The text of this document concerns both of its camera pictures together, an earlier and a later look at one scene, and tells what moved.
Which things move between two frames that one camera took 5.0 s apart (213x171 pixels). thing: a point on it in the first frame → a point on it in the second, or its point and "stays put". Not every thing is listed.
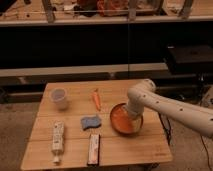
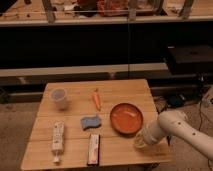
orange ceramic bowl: [120, 119] stays put
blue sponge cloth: [88, 122] stays put
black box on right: [192, 58] stays put
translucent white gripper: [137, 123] → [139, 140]
